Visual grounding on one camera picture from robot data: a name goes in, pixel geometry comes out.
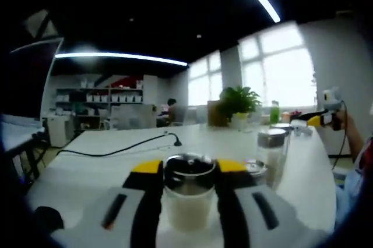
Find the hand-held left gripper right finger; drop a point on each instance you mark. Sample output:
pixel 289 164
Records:
pixel 291 230

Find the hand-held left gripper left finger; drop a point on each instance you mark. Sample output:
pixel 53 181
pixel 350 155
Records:
pixel 87 230

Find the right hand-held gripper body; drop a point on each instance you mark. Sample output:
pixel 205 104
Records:
pixel 332 99

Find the tall seasoning bottle brown contents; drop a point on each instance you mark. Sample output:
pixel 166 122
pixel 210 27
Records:
pixel 272 138

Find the short seasoning bottle white contents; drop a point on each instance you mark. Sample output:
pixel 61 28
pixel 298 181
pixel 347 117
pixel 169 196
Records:
pixel 256 168

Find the short seasoning bottle beige contents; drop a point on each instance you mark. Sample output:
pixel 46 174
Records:
pixel 189 213

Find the orange drink bottle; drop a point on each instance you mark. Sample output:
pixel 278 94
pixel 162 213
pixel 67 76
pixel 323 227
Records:
pixel 285 117

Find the green drink bottle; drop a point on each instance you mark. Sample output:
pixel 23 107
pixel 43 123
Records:
pixel 274 115

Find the person's right hand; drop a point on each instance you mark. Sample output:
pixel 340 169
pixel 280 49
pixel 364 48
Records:
pixel 347 121

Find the black computer mouse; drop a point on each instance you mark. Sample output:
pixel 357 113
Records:
pixel 48 220

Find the large window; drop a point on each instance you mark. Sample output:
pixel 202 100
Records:
pixel 279 79

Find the green potted plant white pot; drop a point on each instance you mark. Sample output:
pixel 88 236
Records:
pixel 239 99

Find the brown paper bag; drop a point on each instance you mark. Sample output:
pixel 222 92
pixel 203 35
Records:
pixel 214 114

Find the white low cabinet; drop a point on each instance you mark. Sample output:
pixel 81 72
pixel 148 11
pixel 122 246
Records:
pixel 59 131

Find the narrow window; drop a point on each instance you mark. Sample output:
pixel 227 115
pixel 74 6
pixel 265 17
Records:
pixel 204 85

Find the grey mesh office chair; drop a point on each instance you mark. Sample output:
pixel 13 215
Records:
pixel 131 117

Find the white office chair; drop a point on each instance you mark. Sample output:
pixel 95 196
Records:
pixel 182 115

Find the row of white storage boxes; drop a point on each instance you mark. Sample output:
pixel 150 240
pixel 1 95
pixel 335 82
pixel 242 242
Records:
pixel 116 98

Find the white laptop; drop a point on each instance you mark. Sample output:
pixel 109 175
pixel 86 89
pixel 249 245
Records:
pixel 29 85

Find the white ceiling air unit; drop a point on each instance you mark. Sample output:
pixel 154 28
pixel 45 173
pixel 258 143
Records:
pixel 39 25

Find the wall shelf unit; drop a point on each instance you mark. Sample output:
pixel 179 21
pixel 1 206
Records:
pixel 75 96

